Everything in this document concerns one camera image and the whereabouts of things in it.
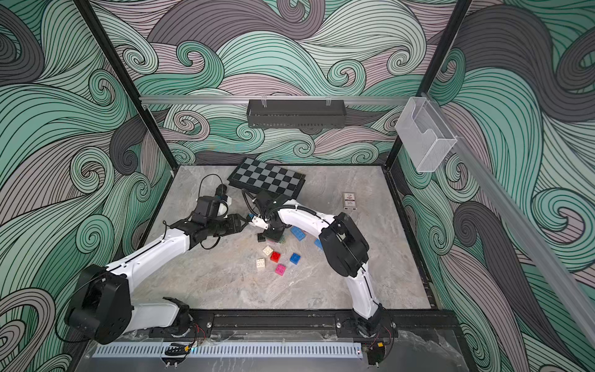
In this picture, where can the light blue long lego brick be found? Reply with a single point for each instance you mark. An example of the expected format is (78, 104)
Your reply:
(298, 233)

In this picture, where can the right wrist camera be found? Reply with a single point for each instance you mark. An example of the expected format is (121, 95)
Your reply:
(257, 221)

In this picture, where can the black wall tray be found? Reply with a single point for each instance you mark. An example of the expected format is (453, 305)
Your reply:
(303, 114)

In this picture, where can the white slotted cable duct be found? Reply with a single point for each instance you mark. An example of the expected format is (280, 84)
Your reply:
(341, 350)

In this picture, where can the clear plastic wall bin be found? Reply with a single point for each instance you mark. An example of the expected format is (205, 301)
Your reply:
(425, 133)

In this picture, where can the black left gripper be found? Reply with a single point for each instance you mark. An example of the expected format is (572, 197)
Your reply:
(234, 223)

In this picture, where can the dark blue square lego brick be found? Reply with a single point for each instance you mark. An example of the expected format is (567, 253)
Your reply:
(295, 258)

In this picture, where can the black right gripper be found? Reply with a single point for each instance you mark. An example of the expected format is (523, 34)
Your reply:
(271, 232)

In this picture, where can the pink square lego brick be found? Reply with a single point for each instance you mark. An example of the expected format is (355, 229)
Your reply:
(280, 269)

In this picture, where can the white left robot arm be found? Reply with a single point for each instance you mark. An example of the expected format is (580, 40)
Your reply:
(101, 307)

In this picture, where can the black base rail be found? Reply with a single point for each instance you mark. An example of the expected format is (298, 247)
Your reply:
(342, 323)

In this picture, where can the red square lego brick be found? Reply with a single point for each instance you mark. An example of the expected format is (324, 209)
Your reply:
(275, 257)

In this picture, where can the black green chessboard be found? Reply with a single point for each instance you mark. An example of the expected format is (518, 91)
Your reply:
(256, 176)

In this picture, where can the playing card box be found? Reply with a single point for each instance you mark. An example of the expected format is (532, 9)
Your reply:
(349, 201)

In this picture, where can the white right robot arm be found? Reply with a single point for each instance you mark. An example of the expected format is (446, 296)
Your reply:
(345, 248)

